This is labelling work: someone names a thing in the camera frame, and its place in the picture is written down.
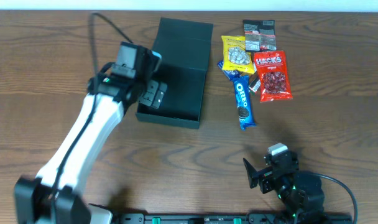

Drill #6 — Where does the small red green candy bar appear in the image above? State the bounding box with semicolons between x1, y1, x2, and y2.
249;74;260;93

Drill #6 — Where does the black snack packet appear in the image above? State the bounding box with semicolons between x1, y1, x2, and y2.
243;20;277;52

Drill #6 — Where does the blue Oreo cookie pack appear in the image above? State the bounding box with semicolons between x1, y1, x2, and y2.
233;75;256;131

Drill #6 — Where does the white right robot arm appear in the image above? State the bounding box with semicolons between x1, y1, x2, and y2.
243;150;328;223

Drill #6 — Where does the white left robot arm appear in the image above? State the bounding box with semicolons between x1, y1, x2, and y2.
14;42;167;223

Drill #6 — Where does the yellow snack bag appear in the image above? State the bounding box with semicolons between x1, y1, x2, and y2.
221;35;255;75

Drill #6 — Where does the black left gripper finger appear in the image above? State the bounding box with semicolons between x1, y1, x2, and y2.
151;82;167;109
139;80;160;106

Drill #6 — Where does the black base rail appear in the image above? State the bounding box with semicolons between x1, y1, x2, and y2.
89;203;354;224

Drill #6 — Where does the red Hacks candy bag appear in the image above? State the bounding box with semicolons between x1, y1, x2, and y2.
253;50;293;102

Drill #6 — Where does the dark green box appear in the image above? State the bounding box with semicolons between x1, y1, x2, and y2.
136;17;213;129

